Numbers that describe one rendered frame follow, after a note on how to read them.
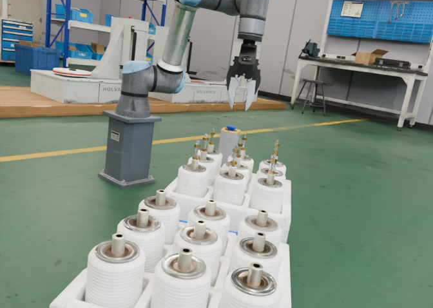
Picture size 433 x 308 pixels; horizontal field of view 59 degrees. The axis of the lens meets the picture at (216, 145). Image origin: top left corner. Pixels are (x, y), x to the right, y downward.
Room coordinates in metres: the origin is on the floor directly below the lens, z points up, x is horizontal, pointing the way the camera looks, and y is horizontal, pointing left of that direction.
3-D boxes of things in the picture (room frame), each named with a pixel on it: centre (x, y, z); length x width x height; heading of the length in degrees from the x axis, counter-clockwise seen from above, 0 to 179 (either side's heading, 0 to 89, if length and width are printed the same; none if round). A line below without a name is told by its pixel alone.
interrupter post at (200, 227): (0.69, 0.01, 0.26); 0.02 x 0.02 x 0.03
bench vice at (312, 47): (5.64, -1.14, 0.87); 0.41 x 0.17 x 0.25; 142
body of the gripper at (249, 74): (1.14, -0.05, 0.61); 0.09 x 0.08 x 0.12; 177
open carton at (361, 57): (5.55, -1.94, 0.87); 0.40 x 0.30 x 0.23; 38
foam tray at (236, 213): (1.23, -0.08, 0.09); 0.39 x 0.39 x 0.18; 81
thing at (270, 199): (1.09, -0.18, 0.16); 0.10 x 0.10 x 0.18
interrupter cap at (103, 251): (0.59, 0.14, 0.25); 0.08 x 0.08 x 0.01
